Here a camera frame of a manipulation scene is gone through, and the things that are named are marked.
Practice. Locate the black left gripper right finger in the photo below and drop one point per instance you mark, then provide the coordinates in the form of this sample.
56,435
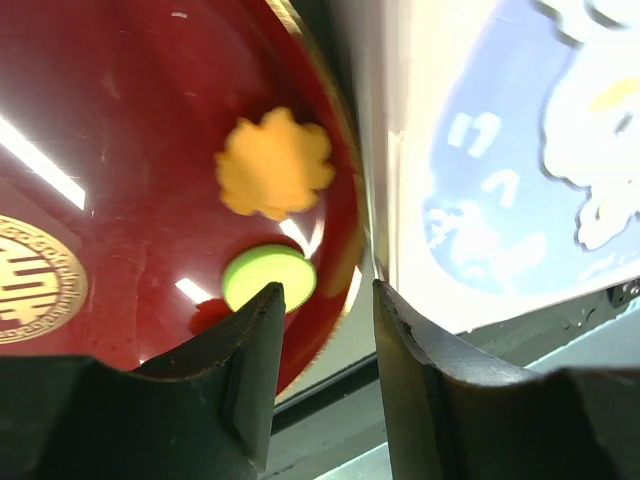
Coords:
453,411

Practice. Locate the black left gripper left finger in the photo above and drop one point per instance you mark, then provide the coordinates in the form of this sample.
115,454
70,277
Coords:
202,410

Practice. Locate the silver tin lid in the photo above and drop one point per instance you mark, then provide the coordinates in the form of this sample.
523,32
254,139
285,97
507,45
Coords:
514,139

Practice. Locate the cookie tin with paper cups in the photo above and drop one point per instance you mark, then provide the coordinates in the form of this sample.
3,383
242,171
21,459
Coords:
363,44

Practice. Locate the green sandwich cookie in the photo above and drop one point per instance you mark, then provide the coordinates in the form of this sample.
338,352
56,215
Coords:
252,270

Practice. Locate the red round lacquer tray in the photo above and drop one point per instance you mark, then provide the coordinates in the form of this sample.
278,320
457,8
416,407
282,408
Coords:
114,238

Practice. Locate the orange flower cookie right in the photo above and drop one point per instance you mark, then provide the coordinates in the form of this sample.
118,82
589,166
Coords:
275,167

